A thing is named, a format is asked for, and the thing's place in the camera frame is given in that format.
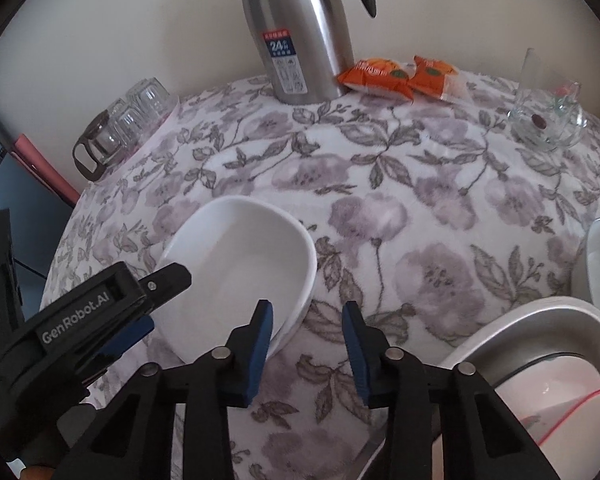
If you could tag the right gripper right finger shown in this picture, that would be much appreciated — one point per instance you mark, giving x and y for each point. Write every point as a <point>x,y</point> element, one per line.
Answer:
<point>481,437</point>

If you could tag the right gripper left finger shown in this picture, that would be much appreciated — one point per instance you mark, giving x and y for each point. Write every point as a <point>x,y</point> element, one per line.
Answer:
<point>132,437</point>

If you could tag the white plate black rim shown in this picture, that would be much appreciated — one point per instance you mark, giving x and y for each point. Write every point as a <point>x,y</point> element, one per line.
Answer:
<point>542,393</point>

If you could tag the strawberry pattern round bowl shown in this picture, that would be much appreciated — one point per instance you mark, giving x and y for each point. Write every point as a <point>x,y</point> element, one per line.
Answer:
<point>568,434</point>

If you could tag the white square bowl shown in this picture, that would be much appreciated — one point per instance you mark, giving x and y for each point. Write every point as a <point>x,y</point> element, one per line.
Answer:
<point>238,251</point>

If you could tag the floral grey white tablecloth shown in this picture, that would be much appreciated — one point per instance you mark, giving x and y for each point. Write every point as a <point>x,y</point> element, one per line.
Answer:
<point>435,217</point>

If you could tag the upside-down clear glass cup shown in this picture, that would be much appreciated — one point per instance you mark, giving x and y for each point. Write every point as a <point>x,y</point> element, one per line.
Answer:
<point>152,99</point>

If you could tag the clear glass mug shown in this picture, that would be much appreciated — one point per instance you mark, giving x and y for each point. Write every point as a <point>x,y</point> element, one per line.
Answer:
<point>546,114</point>

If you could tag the orange snack packet right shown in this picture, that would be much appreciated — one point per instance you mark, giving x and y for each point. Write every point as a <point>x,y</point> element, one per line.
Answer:
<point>440,80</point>

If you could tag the orange snack packet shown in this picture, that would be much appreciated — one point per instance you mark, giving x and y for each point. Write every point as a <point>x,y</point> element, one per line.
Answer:
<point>380,77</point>
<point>440,80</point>

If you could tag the orange snack packet left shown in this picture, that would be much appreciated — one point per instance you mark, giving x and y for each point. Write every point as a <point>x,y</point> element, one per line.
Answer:
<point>380,77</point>

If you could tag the stainless steel thermos jug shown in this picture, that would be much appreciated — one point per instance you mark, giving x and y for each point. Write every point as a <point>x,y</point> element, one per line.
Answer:
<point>304,45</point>

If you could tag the glass teapot black handle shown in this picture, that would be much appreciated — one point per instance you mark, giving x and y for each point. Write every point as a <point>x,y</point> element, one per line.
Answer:
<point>102,144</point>

